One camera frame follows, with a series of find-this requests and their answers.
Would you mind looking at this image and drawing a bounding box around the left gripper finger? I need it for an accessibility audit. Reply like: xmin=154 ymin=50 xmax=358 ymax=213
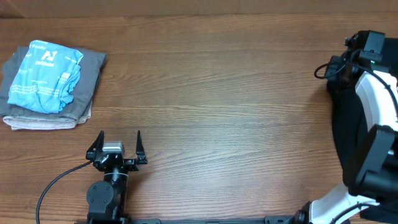
xmin=136 ymin=131 xmax=147 ymax=164
xmin=86 ymin=130 xmax=104 ymax=161

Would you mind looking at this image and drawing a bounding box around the black polo shirt Sydrogen logo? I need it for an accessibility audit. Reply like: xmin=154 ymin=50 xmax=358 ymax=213
xmin=326 ymin=37 xmax=398 ymax=224

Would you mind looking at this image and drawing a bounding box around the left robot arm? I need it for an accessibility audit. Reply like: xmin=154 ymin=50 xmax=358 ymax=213
xmin=86 ymin=131 xmax=147 ymax=223

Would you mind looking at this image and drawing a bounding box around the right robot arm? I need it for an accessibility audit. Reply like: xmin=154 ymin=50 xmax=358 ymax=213
xmin=289 ymin=30 xmax=397 ymax=223

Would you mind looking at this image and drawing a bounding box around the folded grey garment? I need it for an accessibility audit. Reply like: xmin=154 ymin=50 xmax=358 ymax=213
xmin=1 ymin=46 xmax=106 ymax=120

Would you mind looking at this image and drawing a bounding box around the folded beige garment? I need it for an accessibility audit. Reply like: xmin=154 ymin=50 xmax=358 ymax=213
xmin=2 ymin=101 xmax=92 ymax=130

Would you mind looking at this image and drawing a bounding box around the folded light blue shirt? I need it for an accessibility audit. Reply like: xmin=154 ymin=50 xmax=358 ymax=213
xmin=7 ymin=40 xmax=84 ymax=114

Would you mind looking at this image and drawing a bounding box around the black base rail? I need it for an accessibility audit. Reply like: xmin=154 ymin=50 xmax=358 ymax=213
xmin=74 ymin=215 xmax=312 ymax=224

